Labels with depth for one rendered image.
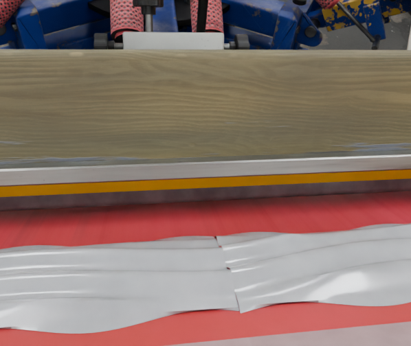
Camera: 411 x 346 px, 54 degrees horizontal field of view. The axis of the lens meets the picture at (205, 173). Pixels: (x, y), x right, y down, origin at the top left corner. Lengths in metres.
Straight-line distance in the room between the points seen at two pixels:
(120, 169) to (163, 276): 0.08
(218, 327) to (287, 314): 0.03
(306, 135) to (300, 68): 0.04
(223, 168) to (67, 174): 0.09
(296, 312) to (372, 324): 0.03
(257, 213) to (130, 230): 0.08
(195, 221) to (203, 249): 0.05
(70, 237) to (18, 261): 0.04
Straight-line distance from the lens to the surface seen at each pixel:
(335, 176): 0.30
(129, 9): 0.65
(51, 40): 0.99
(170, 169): 0.24
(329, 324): 0.18
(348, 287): 0.20
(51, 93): 0.25
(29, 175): 0.25
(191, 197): 0.27
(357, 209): 0.30
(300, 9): 0.90
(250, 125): 0.25
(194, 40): 0.52
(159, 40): 0.52
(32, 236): 0.26
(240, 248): 0.21
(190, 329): 0.17
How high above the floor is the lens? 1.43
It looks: 50 degrees down
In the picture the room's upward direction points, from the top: 7 degrees clockwise
